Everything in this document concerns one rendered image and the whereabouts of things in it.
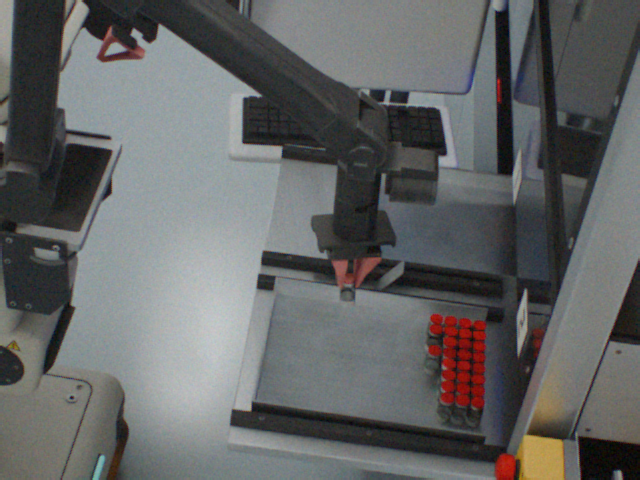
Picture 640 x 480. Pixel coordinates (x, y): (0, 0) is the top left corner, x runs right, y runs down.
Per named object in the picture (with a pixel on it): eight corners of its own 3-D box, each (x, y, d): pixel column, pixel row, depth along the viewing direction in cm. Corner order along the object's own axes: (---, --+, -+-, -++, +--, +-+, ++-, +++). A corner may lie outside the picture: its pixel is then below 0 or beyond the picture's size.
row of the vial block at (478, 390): (481, 340, 196) (487, 320, 193) (479, 428, 183) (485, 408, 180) (467, 338, 196) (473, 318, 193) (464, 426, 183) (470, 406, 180)
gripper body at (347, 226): (396, 251, 162) (402, 205, 157) (319, 257, 160) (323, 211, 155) (384, 220, 167) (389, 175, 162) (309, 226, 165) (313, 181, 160)
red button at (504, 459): (520, 468, 166) (526, 450, 164) (521, 493, 164) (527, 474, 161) (492, 465, 166) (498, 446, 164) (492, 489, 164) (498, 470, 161)
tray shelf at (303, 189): (540, 187, 229) (542, 179, 228) (556, 496, 178) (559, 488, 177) (283, 150, 229) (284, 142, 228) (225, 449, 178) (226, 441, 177)
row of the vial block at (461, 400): (467, 338, 196) (472, 318, 193) (464, 426, 183) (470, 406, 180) (453, 336, 196) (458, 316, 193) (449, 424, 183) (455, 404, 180)
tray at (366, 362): (483, 323, 199) (488, 308, 197) (481, 451, 180) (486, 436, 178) (274, 292, 200) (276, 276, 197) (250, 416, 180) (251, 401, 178)
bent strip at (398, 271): (399, 286, 203) (404, 260, 199) (398, 299, 201) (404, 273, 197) (314, 275, 203) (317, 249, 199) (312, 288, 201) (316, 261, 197)
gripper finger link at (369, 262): (377, 299, 166) (384, 245, 160) (325, 304, 165) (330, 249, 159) (365, 267, 171) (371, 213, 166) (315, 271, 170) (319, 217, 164)
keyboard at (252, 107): (439, 113, 252) (441, 103, 251) (446, 156, 242) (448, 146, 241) (242, 101, 249) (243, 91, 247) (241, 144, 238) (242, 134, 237)
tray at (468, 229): (543, 196, 224) (548, 181, 222) (549, 297, 205) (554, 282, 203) (357, 170, 224) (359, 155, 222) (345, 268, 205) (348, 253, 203)
